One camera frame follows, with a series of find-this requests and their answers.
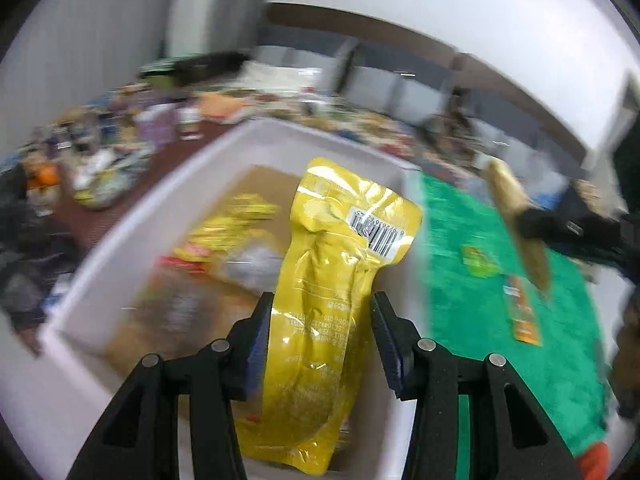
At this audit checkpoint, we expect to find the brown mixed snack packet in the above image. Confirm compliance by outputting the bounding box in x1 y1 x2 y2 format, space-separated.
483 157 551 296

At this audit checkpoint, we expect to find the purple bottle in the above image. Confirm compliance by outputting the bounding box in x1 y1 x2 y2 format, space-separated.
134 103 177 150

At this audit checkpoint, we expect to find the green floral tablecloth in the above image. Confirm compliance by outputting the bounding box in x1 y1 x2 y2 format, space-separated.
421 176 610 479

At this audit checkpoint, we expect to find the yellow barcode snack pouch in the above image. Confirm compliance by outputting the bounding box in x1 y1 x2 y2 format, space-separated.
238 157 422 476

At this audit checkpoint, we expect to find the green snack packet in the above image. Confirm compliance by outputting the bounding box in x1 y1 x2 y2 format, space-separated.
461 245 501 278

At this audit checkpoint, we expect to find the orange sausage packet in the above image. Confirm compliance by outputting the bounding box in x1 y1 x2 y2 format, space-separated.
503 274 542 347

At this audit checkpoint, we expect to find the yellow red long snack packet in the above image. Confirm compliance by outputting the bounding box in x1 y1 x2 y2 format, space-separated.
156 193 280 275

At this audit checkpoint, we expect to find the white storage box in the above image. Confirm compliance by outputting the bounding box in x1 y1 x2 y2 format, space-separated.
46 118 422 479

